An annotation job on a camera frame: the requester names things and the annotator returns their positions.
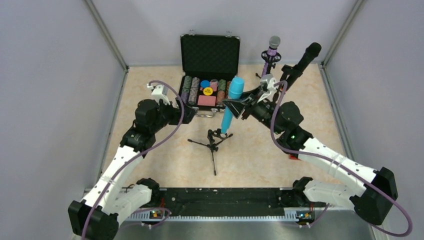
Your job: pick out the yellow big blind button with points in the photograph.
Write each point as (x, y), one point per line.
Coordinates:
(208, 91)

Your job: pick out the green poker chip stack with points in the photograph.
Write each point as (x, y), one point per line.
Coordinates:
(222, 85)

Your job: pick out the pink poker chip stack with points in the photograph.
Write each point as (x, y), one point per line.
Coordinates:
(220, 97)

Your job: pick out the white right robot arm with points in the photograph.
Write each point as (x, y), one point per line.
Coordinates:
(369, 192)

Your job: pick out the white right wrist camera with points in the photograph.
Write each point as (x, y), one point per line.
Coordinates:
(267, 85)

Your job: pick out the blue dealer button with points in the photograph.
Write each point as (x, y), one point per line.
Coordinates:
(205, 84)

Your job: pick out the teal microphone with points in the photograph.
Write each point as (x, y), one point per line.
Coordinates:
(235, 91)

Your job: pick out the round base clamp stand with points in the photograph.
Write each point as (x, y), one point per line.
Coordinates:
(289, 74)

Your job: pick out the purple poker chip stack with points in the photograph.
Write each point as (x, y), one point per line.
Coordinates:
(184, 97)

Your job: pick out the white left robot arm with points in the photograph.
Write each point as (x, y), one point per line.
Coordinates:
(100, 213)

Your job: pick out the black poker chip case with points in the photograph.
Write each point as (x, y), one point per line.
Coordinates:
(207, 57)

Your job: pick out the pink playing card deck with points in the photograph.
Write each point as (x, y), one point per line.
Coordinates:
(206, 100)

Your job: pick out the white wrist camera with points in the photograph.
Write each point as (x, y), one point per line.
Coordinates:
(267, 85)
(159, 93)

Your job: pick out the purple glitter microphone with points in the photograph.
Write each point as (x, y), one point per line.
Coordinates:
(274, 42)

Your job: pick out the small black tripod stand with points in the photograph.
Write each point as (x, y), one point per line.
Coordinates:
(215, 138)

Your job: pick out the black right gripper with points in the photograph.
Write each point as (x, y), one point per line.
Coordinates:
(247, 104)

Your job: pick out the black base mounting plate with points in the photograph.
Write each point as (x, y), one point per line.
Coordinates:
(229, 201)

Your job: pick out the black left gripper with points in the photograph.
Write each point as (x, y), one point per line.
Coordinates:
(187, 112)

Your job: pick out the black microphone orange end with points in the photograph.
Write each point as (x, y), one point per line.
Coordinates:
(311, 52)

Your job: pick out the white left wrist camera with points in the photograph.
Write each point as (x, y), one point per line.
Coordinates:
(159, 93)

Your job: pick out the shock mount tripod stand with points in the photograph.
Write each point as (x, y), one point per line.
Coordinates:
(271, 57)

